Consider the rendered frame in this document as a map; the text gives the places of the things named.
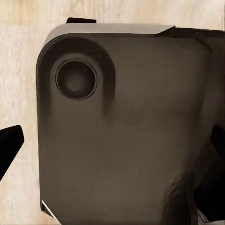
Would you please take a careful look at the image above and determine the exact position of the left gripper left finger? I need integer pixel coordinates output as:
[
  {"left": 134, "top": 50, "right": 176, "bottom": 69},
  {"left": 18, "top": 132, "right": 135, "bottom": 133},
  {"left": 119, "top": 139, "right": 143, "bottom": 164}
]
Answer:
[{"left": 0, "top": 125, "right": 24, "bottom": 181}]

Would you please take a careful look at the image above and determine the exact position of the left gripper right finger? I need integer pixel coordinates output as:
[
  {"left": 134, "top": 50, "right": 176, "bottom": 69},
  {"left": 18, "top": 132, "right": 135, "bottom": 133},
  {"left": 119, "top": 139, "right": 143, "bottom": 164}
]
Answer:
[{"left": 210, "top": 124, "right": 225, "bottom": 162}]

